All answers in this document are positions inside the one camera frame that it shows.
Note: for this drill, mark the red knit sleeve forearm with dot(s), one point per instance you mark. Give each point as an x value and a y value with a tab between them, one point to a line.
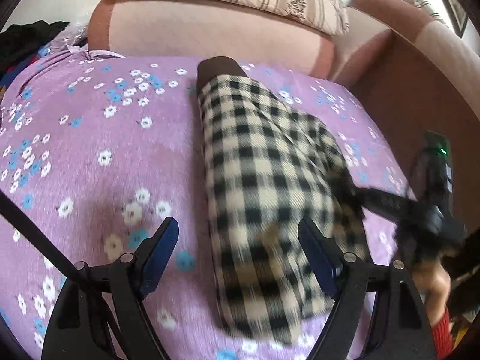
442	338

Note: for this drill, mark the black garment pile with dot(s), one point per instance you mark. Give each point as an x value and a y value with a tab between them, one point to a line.
20	44

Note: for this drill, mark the black cream checked coat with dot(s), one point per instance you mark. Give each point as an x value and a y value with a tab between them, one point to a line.
267	167

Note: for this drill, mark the person's right hand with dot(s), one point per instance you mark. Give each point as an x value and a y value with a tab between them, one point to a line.
433	281

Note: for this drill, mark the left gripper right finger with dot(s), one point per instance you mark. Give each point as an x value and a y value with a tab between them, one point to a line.
342	277

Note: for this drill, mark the pink brown padded headboard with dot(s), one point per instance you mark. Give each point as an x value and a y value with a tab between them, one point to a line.
209	28

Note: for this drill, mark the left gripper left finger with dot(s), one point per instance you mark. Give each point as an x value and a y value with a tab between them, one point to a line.
130	279

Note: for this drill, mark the purple floral bed sheet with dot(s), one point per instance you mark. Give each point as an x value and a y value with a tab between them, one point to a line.
97	151

